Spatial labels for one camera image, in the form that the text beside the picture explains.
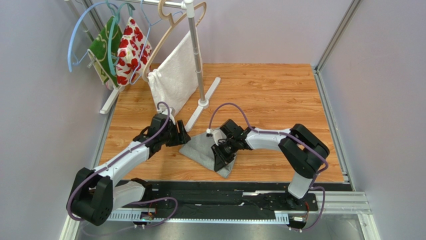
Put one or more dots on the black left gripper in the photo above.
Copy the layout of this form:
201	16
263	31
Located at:
183	136

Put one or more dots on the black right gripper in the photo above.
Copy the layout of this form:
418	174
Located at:
221	150

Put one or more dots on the grey cloth napkin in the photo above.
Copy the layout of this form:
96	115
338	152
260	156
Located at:
199	150

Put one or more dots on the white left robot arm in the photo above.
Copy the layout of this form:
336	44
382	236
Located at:
97	192

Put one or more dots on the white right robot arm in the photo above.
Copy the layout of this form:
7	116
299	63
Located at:
302	149

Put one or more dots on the white clothes rack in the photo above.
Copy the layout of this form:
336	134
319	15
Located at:
205	95

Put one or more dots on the white towel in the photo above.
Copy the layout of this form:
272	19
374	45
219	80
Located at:
175	80

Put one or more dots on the red floral white cloth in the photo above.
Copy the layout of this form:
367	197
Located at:
128	51

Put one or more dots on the teal hanger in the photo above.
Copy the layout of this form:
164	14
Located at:
116	12

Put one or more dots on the green patterned cloth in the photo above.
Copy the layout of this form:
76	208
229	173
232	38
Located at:
98	51

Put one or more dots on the beige wooden hanger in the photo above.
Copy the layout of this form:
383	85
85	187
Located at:
195	14

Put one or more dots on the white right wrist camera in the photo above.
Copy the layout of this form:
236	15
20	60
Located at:
216	134

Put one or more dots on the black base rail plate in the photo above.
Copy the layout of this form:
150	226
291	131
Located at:
224	200

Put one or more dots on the blue wire hanger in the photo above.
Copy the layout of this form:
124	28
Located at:
179	5

